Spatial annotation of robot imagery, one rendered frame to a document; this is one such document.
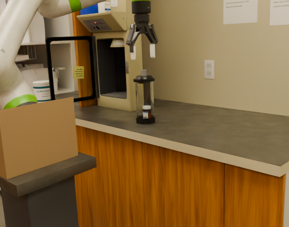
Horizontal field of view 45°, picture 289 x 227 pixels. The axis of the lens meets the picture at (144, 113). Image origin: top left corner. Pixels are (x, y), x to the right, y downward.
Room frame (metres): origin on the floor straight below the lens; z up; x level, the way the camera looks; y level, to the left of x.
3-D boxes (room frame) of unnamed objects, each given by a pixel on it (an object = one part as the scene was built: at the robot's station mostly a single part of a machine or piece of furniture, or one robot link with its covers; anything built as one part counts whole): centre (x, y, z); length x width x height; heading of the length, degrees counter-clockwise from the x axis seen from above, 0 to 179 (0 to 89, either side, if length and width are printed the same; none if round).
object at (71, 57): (2.15, 0.43, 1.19); 0.30 x 0.01 x 0.40; 128
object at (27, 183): (1.24, 0.41, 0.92); 0.32 x 0.32 x 0.04; 47
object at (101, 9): (2.08, 0.20, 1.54); 0.05 x 0.05 x 0.06; 53
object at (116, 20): (2.11, 0.23, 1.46); 0.32 x 0.12 x 0.10; 45
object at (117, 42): (2.20, 0.11, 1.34); 0.18 x 0.18 x 0.05
